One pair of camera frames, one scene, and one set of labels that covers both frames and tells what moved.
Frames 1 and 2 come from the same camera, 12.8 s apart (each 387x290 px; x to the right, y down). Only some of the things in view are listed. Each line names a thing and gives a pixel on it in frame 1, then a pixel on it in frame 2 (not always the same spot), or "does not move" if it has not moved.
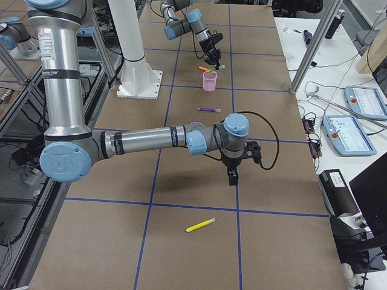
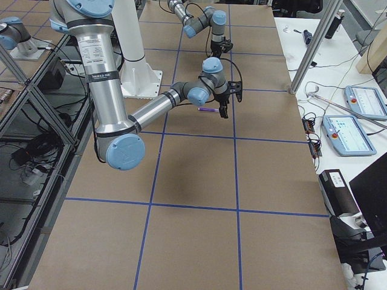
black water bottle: x=335 y=25 does not move
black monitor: x=369 y=189 does not move
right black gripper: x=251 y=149 → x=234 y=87
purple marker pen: x=209 y=109 does not move
